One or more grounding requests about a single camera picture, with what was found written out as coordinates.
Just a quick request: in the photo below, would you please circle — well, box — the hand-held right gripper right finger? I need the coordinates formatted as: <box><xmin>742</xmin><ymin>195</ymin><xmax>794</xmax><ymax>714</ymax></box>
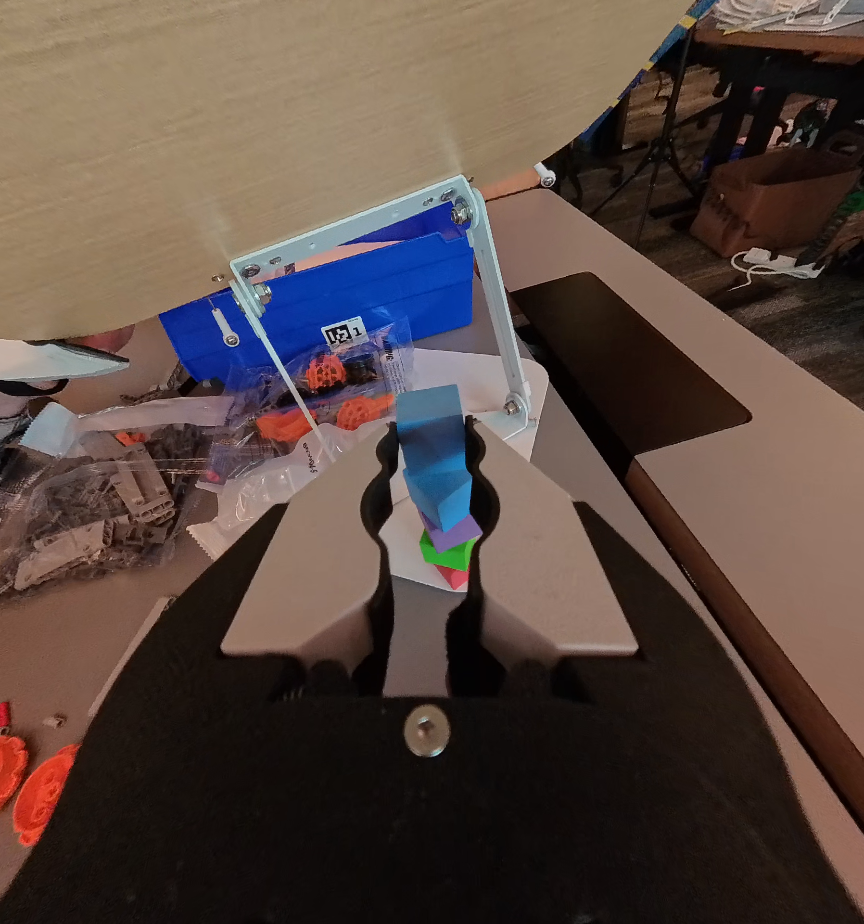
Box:
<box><xmin>445</xmin><ymin>419</ymin><xmax>638</xmax><ymax>695</ymax></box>

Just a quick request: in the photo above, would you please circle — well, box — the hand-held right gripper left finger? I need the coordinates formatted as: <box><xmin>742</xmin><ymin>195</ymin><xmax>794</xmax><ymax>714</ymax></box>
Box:
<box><xmin>220</xmin><ymin>422</ymin><xmax>397</xmax><ymax>695</ymax></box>

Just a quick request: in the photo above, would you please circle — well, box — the purple foam block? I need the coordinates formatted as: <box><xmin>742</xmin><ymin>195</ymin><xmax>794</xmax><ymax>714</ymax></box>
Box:
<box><xmin>419</xmin><ymin>511</ymin><xmax>483</xmax><ymax>553</ymax></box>

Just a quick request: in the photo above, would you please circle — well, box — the green foam block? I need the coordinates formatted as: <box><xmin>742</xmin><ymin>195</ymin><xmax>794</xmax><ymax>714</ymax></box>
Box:
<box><xmin>419</xmin><ymin>530</ymin><xmax>476</xmax><ymax>571</ymax></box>

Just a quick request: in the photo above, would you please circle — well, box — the blue foam block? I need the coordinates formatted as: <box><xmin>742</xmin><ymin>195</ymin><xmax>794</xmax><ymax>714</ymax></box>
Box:
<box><xmin>396</xmin><ymin>385</ymin><xmax>469</xmax><ymax>477</ymax></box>
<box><xmin>403</xmin><ymin>462</ymin><xmax>472</xmax><ymax>531</ymax></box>

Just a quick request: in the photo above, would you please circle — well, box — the grey desk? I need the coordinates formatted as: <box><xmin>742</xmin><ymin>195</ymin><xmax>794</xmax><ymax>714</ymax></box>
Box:
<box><xmin>0</xmin><ymin>186</ymin><xmax>864</xmax><ymax>924</ymax></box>

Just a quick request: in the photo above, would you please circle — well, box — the crinkled bag of orange gears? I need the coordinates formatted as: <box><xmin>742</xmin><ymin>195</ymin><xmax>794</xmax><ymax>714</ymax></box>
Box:
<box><xmin>187</xmin><ymin>307</ymin><xmax>413</xmax><ymax>557</ymax></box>

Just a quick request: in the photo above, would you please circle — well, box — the clear bag of mixed parts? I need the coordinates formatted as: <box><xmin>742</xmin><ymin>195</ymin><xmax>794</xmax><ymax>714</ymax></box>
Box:
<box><xmin>0</xmin><ymin>400</ymin><xmax>231</xmax><ymax>603</ymax></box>

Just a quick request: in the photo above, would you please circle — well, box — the long grey beam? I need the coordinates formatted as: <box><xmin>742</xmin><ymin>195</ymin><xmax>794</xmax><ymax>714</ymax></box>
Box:
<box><xmin>88</xmin><ymin>595</ymin><xmax>177</xmax><ymax>717</ymax></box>

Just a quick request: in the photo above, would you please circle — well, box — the blue box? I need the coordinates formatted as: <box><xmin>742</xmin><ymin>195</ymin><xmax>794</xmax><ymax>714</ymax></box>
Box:
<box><xmin>159</xmin><ymin>205</ymin><xmax>474</xmax><ymax>384</ymax></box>

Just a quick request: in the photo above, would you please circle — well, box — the white power strip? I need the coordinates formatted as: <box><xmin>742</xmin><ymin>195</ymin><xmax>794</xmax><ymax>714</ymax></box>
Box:
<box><xmin>731</xmin><ymin>247</ymin><xmax>826</xmax><ymax>281</ymax></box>

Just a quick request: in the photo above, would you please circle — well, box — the brown cardboard box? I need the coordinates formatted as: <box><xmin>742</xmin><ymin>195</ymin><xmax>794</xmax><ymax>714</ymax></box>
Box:
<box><xmin>690</xmin><ymin>130</ymin><xmax>864</xmax><ymax>259</ymax></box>

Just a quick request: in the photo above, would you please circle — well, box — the black tripod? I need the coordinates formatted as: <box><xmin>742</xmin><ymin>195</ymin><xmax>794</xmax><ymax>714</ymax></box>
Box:
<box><xmin>591</xmin><ymin>36</ymin><xmax>700</xmax><ymax>246</ymax></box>

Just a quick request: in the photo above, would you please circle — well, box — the dark desk cable cover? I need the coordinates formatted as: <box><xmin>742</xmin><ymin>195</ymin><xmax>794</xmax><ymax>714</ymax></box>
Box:
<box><xmin>511</xmin><ymin>272</ymin><xmax>754</xmax><ymax>457</ymax></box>

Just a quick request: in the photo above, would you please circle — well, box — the white crossbar bracket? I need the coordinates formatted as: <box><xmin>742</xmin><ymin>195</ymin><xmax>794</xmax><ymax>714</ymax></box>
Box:
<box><xmin>229</xmin><ymin>175</ymin><xmax>476</xmax><ymax>319</ymax></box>

